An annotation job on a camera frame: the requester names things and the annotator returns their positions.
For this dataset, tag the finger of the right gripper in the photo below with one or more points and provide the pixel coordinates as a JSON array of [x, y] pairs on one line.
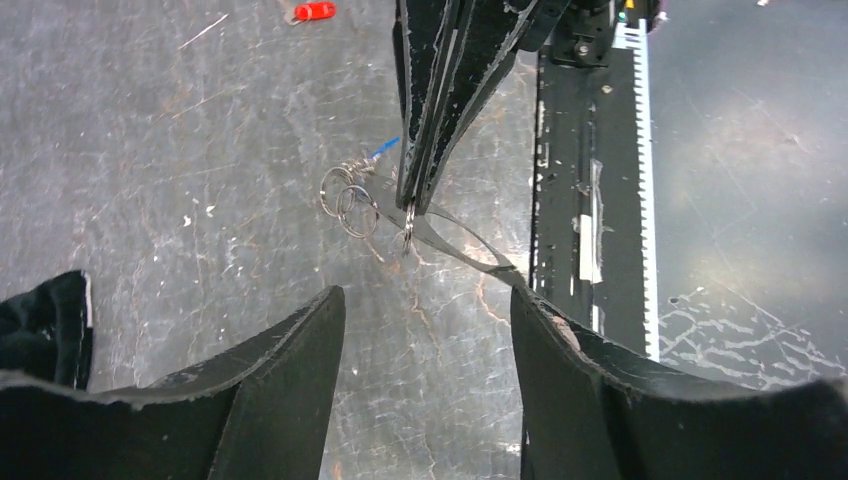
[[422, 38], [484, 48]]

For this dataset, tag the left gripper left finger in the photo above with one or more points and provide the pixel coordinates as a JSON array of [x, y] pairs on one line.
[[259, 410]]

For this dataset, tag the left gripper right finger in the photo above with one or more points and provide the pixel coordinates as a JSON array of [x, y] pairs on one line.
[[593, 409]]

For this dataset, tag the blue key tag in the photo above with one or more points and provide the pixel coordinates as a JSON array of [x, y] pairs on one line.
[[385, 147]]

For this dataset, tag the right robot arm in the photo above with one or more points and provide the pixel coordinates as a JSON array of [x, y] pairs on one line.
[[583, 35]]

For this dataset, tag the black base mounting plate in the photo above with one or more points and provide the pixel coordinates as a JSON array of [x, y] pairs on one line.
[[586, 229]]

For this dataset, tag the white slotted cable duct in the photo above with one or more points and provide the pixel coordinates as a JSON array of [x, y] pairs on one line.
[[634, 39]]

